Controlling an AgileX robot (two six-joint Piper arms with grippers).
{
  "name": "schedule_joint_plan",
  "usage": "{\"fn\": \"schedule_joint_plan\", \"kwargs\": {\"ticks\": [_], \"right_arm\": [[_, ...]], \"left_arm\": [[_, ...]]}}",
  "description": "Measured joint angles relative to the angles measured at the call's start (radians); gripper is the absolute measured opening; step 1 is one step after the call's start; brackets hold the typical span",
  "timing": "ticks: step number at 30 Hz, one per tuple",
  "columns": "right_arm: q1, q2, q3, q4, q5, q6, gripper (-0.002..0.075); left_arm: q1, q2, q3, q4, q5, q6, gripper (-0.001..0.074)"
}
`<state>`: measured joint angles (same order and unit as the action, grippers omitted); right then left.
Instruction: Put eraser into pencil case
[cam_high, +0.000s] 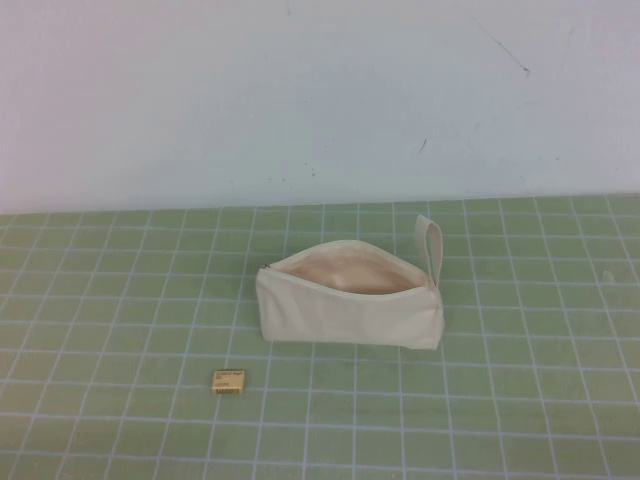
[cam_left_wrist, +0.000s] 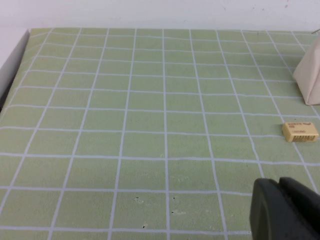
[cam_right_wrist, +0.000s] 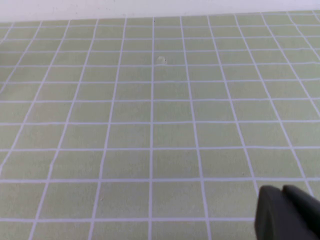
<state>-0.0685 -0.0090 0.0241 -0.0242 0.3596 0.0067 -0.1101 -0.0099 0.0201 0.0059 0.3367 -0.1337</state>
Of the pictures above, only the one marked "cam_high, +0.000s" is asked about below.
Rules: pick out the beige eraser with paper sleeve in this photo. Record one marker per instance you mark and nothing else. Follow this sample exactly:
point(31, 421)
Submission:
point(226, 383)

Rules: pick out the cream canvas pencil case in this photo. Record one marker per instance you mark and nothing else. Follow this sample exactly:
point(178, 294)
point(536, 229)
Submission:
point(345, 320)

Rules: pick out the green grid cutting mat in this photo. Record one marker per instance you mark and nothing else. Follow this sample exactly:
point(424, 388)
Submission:
point(150, 350)

